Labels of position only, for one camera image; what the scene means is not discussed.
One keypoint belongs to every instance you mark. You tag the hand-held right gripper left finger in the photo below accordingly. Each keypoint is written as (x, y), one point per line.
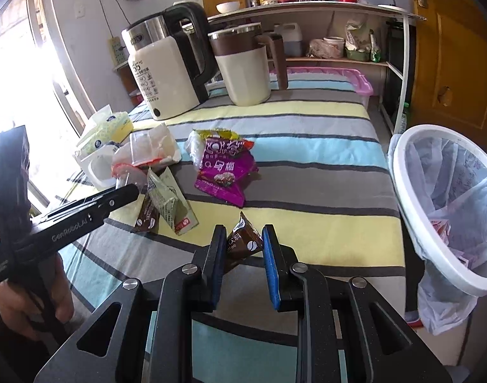
(217, 263)

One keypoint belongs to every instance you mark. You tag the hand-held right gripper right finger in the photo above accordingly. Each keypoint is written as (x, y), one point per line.
(271, 271)

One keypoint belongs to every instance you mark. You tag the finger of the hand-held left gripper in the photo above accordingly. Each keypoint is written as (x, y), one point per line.
(120, 195)

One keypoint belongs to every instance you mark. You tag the brown coffee sachet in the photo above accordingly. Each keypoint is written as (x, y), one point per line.
(145, 217)
(243, 239)

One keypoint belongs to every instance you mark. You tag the green sachet packet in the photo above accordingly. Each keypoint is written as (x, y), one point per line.
(167, 199)

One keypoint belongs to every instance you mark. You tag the clear plastic packaging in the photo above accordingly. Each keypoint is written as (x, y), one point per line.
(155, 147)

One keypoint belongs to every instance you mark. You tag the purple snack bag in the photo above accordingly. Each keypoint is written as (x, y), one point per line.
(219, 171)

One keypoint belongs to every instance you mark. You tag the yellow green snack wrapper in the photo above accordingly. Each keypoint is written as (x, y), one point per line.
(211, 133)

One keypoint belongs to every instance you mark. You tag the white trash bin with bag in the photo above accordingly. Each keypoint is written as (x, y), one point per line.
(459, 175)

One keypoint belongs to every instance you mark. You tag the person's left hand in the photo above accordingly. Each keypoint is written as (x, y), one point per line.
(16, 307)

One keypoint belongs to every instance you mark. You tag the white plastic bottle blue cap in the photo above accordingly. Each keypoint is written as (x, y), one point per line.
(96, 167)

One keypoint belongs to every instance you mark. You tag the yellow tissue box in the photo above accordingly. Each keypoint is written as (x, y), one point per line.
(108, 127)

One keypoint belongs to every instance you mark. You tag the window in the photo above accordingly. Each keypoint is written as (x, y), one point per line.
(28, 68)

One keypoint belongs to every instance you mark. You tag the striped tablecloth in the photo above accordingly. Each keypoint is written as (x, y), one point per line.
(307, 167)

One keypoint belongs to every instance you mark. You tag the wooden side shelf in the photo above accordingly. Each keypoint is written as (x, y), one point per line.
(124, 75)

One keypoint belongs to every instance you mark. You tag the cream steel electric kettle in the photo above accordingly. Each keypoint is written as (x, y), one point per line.
(163, 72)

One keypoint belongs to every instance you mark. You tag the white power strip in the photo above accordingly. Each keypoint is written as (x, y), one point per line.
(116, 52)

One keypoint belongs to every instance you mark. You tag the red white wrapper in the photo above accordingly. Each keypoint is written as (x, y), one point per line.
(447, 239)

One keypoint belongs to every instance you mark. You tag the pink plastic stool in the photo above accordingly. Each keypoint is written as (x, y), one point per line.
(327, 75)

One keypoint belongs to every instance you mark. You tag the white bowl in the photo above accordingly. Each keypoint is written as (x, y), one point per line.
(228, 7)

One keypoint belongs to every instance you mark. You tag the crumpled plastic bag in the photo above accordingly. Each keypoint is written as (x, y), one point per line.
(316, 49)

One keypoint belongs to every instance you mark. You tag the white plastic jug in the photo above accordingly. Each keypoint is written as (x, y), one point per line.
(289, 40)

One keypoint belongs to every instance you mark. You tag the white jar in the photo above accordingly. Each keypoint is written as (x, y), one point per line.
(333, 47)

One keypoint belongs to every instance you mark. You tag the green bowl with bag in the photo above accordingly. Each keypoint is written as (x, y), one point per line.
(357, 48)

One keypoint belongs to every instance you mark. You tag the dark appliance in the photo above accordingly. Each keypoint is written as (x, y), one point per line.
(396, 64)

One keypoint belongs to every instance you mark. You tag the white metal kitchen rack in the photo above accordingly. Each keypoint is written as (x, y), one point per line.
(327, 10)

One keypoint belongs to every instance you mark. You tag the wooden door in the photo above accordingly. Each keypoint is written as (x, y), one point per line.
(455, 60)

